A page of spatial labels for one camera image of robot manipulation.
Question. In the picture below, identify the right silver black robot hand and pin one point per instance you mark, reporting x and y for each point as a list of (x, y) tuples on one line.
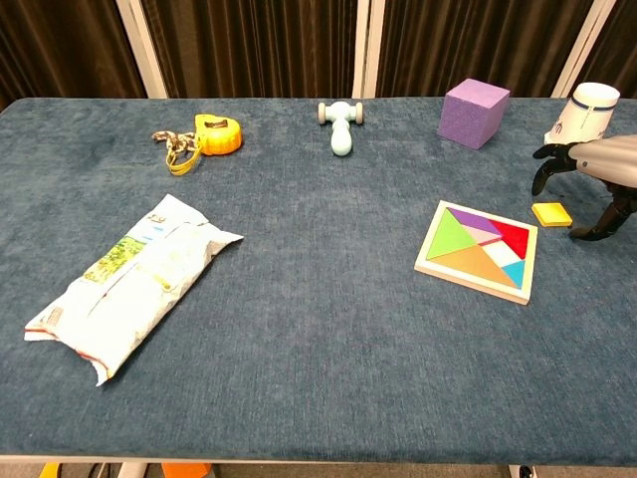
[(604, 159)]

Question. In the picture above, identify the yellow square tangram piece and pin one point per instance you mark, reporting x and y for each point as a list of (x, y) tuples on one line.
[(551, 214)]

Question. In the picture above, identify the red triangle tangram piece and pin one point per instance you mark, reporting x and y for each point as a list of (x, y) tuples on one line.
[(515, 239)]

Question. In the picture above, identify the purple parallelogram tangram piece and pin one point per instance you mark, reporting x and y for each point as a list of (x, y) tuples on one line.
[(475, 221)]

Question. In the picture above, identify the pink triangle tangram piece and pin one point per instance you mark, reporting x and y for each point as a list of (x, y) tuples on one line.
[(482, 235)]

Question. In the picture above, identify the blue triangular block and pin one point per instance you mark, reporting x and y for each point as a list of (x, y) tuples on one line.
[(516, 274)]

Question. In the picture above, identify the orange triangle tangram piece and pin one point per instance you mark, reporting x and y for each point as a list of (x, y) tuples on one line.
[(475, 264)]

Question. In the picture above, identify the green triangle tangram piece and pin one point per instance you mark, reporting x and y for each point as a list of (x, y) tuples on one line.
[(449, 239)]

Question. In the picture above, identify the wooden tangram puzzle tray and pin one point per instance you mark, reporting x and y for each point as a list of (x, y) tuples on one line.
[(423, 266)]

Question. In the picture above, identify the white paper cup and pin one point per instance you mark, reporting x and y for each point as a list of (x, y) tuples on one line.
[(582, 117)]

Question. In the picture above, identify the dark brown curtain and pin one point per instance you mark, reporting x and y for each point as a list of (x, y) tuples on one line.
[(249, 45), (473, 40), (619, 45), (60, 45)]

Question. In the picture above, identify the purple foam cube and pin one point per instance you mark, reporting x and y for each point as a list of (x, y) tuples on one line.
[(468, 117)]

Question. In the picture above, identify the light blue toy hammer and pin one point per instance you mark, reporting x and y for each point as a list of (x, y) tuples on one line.
[(340, 129)]

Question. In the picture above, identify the blue fabric tablecloth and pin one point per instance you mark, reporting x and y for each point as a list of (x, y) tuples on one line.
[(298, 299)]

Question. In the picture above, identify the yellow tape measure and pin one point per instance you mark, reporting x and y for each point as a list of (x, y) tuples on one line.
[(219, 137)]

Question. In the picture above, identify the white soft tissue pack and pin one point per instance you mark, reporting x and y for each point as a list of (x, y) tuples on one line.
[(129, 284)]

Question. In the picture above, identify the orange object under table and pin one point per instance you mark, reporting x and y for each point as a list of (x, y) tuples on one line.
[(185, 470)]

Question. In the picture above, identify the white table leg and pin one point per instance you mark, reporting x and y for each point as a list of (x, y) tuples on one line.
[(132, 471)]

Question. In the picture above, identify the yellow object under table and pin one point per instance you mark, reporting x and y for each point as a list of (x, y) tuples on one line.
[(50, 471)]

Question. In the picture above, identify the white frame post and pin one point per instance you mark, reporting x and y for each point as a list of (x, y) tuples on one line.
[(579, 50), (142, 50), (368, 50)]

